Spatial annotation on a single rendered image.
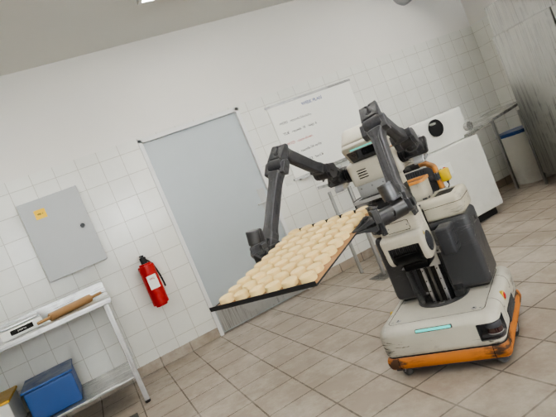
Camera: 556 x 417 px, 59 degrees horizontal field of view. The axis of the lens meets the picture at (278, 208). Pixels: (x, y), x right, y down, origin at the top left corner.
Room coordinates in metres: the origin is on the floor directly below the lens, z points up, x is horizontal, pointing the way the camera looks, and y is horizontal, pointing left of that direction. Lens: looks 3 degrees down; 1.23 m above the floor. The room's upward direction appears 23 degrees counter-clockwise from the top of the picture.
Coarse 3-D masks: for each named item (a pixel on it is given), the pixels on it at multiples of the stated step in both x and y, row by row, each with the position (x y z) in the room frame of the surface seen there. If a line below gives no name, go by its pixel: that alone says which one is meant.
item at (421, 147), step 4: (420, 140) 2.30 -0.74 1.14; (424, 140) 2.30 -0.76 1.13; (416, 144) 2.27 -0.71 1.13; (420, 144) 2.28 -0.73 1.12; (424, 144) 2.29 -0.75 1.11; (408, 148) 2.27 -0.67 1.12; (412, 148) 2.27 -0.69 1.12; (416, 148) 2.27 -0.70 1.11; (420, 148) 2.29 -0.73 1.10; (424, 148) 2.29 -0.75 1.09; (428, 148) 2.28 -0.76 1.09; (408, 152) 2.30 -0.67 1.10; (412, 152) 2.29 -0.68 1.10; (416, 152) 2.29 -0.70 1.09; (420, 152) 2.29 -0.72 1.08; (424, 152) 2.28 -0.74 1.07; (408, 156) 2.32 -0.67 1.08; (412, 156) 2.31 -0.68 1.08
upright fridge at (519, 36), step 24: (504, 0) 4.99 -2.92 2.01; (528, 0) 4.77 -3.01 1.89; (552, 0) 4.57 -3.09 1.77; (504, 24) 5.08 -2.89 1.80; (528, 24) 4.81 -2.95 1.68; (552, 24) 4.60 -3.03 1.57; (504, 48) 5.12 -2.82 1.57; (528, 48) 4.89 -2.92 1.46; (552, 48) 4.67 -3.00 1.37; (528, 72) 4.97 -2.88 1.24; (552, 72) 4.75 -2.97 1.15; (528, 96) 5.06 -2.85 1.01; (552, 96) 4.83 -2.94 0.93; (528, 120) 5.16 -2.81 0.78; (552, 120) 4.92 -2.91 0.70; (552, 144) 5.00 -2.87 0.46; (552, 168) 5.10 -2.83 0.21
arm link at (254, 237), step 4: (256, 228) 1.98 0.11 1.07; (260, 228) 1.98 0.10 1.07; (248, 232) 1.94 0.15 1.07; (252, 232) 1.94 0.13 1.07; (256, 232) 1.94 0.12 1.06; (260, 232) 1.98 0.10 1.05; (248, 236) 1.94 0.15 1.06; (252, 236) 1.94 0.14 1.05; (256, 236) 1.94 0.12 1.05; (260, 236) 1.96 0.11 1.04; (248, 240) 1.95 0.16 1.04; (252, 240) 1.94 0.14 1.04; (256, 240) 1.94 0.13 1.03; (260, 240) 1.95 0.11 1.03; (264, 240) 1.98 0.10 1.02; (248, 244) 1.96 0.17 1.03; (252, 244) 1.94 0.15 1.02; (272, 244) 1.99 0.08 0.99; (272, 248) 1.98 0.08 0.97
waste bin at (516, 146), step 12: (504, 132) 6.14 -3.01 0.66; (516, 132) 5.77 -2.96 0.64; (504, 144) 5.95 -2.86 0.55; (516, 144) 5.82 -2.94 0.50; (528, 144) 5.76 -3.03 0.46; (516, 156) 5.86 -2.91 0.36; (528, 156) 5.78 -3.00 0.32; (516, 168) 5.93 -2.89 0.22; (528, 168) 5.82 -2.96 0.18; (528, 180) 5.86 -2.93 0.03
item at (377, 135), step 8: (384, 120) 1.86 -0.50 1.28; (360, 128) 1.92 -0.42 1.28; (376, 128) 1.86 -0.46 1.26; (384, 128) 1.86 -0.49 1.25; (368, 136) 1.88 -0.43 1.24; (376, 136) 1.84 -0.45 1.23; (384, 136) 1.85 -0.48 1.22; (376, 144) 1.83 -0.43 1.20; (384, 144) 1.81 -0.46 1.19; (376, 152) 1.82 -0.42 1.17; (384, 152) 1.80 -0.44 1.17; (384, 160) 1.78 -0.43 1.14; (392, 160) 1.79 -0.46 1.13; (384, 168) 1.77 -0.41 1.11; (392, 168) 1.75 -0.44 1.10; (384, 176) 1.76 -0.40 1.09; (392, 176) 1.73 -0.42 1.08; (400, 184) 1.71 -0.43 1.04; (408, 192) 1.72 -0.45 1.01
